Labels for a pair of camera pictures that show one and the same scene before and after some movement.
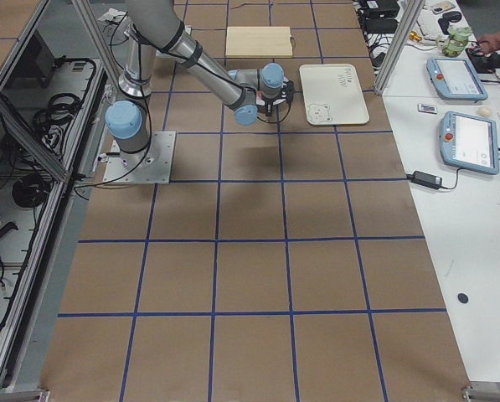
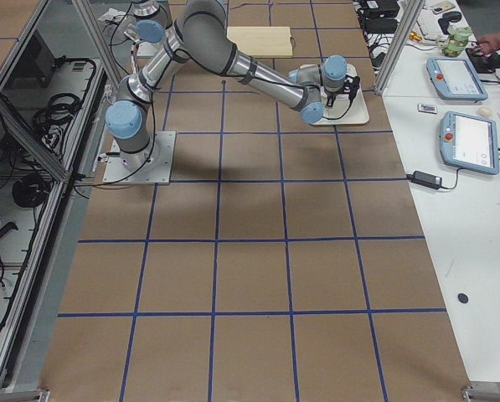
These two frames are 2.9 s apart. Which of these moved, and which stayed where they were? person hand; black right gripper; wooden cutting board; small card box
Moved: black right gripper
Stayed: person hand; wooden cutting board; small card box
